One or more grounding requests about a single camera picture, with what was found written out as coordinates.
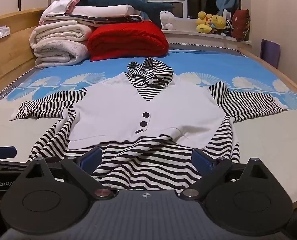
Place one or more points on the small white object on sill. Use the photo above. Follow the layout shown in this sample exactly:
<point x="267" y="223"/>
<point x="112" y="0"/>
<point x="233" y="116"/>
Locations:
<point x="226" y="13"/>

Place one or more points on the striped and white kids top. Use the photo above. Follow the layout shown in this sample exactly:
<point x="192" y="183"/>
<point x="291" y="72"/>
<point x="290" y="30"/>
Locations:
<point x="113" y="110"/>

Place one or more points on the yellow duck plush toy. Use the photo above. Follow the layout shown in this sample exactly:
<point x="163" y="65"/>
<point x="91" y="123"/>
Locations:
<point x="203" y="22"/>

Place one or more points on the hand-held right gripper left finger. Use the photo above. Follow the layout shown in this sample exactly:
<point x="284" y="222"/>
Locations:
<point x="91" y="158"/>

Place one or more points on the red folded blanket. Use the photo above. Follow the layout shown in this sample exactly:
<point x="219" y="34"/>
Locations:
<point x="128" y="40"/>

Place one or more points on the striped plush toy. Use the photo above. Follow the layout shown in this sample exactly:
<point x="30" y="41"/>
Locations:
<point x="229" y="27"/>

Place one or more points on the white and pink folded clothes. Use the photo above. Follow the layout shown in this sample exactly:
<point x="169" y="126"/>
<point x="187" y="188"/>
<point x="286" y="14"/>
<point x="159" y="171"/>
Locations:
<point x="59" y="6"/>

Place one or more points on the yellow round plush toy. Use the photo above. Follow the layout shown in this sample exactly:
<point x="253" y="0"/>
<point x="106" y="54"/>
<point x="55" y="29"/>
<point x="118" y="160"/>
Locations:
<point x="218" y="22"/>

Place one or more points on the white plush toy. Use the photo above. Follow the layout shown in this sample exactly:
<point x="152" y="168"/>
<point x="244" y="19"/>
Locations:
<point x="167" y="18"/>

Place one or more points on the blue and cream bed sheet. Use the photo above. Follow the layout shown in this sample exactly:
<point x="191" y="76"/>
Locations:
<point x="263" y="142"/>

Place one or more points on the wooden bed side panel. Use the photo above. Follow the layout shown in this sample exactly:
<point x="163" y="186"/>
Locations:
<point x="11" y="65"/>

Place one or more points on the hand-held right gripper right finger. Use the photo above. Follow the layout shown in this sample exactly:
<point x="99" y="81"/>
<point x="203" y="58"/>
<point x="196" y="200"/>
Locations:
<point x="201" y="158"/>

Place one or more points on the dark red pillow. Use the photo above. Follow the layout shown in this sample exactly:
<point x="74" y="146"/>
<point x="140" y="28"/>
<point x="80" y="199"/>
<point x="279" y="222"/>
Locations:
<point x="241" y="25"/>

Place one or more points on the dark teal shark plush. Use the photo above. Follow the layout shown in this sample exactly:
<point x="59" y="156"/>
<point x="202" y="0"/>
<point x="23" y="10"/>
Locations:
<point x="108" y="0"/>

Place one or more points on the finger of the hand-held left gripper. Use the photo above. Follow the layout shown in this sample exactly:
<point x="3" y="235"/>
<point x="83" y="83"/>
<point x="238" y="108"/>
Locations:
<point x="2" y="152"/>
<point x="6" y="165"/>

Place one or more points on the navy-trimmed folded mat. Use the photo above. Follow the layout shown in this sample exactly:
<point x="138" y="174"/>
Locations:
<point x="108" y="19"/>

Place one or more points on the white folded sheet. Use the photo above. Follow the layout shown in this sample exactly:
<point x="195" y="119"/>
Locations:
<point x="106" y="10"/>

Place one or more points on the wooden bed rail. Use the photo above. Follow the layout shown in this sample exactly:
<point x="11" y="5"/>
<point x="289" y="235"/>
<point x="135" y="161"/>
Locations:
<point x="292" y="90"/>

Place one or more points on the tissue pack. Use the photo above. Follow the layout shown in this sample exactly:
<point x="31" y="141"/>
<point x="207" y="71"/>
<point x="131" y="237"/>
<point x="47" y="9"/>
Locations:
<point x="2" y="32"/>

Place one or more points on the white window sill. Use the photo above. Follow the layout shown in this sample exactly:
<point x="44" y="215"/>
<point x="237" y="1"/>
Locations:
<point x="186" y="36"/>

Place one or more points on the purple box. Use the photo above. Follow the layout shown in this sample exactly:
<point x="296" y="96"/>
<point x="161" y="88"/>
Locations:
<point x="269" y="53"/>

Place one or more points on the cream textured folded blanket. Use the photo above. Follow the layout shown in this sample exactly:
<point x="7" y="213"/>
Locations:
<point x="61" y="53"/>

